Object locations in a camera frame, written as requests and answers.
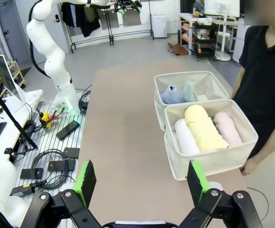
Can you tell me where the cream fabric storage bin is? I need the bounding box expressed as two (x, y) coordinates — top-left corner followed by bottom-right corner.
(153, 70), (230, 131)
(163, 99), (259, 181)

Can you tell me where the black tripod pole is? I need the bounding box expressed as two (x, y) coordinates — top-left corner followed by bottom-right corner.
(0, 76), (39, 151)

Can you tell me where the black trolley cart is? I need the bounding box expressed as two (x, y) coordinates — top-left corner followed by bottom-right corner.
(191, 21), (217, 58)

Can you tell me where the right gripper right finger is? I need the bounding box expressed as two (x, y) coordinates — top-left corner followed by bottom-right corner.
(179, 160), (263, 228)

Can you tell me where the white towel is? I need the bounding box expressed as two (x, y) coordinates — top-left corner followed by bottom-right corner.
(174, 118), (200, 155)

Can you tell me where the black clothes rack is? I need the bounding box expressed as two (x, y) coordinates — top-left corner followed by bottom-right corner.
(60, 0), (154, 54)

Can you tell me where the white computer monitor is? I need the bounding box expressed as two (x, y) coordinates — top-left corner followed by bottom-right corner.
(0, 53), (26, 103)

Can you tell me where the pink towel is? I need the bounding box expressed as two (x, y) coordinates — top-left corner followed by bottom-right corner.
(213, 111), (244, 147)

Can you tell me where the coiled black cable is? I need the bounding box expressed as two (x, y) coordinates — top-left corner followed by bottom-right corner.
(31, 149), (69, 190)

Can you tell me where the brown object on floor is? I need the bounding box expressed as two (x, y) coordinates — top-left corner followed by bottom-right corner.
(167, 42), (188, 57)

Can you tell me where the white box-shaped appliance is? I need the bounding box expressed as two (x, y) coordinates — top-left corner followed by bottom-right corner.
(151, 14), (168, 38)

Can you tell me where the black handheld device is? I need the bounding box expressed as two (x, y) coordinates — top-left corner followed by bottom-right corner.
(10, 180), (47, 197)

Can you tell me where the yellow towel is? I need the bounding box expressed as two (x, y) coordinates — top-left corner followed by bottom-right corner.
(184, 104), (229, 152)

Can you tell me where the black flat box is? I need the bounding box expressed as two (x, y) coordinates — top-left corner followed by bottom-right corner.
(63, 147), (80, 159)
(56, 120), (80, 140)
(48, 159), (76, 172)
(20, 168), (44, 181)

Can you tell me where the person in black shirt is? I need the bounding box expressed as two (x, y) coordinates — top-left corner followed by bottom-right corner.
(231, 0), (275, 159)

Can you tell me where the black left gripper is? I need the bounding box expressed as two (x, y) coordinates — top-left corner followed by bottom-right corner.
(115, 0), (143, 17)

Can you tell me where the orange shelf rack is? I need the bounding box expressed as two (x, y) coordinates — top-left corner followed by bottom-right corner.
(179, 20), (193, 51)

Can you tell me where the person's left hand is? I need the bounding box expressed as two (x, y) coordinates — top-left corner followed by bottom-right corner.
(239, 155), (262, 176)

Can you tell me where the yellow emergency stop box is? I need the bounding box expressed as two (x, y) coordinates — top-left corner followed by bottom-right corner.
(39, 111), (52, 128)

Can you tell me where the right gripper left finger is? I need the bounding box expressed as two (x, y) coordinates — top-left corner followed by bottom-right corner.
(20, 159), (103, 228)

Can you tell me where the person's right forearm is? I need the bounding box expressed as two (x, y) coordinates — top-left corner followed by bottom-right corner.
(231, 65), (246, 100)

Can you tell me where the blue towel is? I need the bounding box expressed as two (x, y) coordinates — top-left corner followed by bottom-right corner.
(160, 85), (182, 105)

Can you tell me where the wooden shelf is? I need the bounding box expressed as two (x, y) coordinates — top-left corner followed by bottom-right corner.
(0, 60), (27, 106)

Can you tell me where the pale grey-blue towel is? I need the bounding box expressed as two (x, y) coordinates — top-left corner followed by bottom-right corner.
(180, 80), (197, 103)

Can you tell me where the thin black cable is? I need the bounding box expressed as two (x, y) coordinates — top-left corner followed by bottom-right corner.
(246, 187), (269, 216)

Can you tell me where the person's left forearm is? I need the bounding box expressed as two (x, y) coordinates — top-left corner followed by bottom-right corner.
(254, 114), (275, 164)

